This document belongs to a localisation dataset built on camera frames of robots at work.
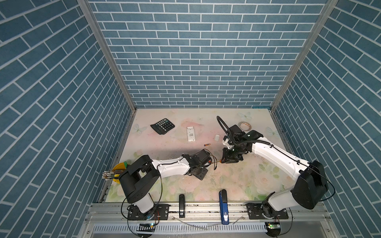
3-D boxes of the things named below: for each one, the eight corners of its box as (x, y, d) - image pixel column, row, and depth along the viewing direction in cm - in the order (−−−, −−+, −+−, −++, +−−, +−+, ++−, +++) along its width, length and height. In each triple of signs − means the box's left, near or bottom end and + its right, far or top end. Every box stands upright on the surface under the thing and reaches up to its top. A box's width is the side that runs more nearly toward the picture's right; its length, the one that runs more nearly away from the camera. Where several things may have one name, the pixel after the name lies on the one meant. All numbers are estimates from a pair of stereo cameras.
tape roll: (239, 131, 110) (240, 129, 108) (238, 123, 115) (238, 121, 113) (251, 131, 110) (252, 129, 109) (249, 123, 115) (250, 121, 113)
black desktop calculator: (151, 126, 111) (151, 125, 109) (164, 118, 116) (164, 116, 115) (161, 136, 105) (160, 134, 103) (174, 127, 111) (174, 125, 109)
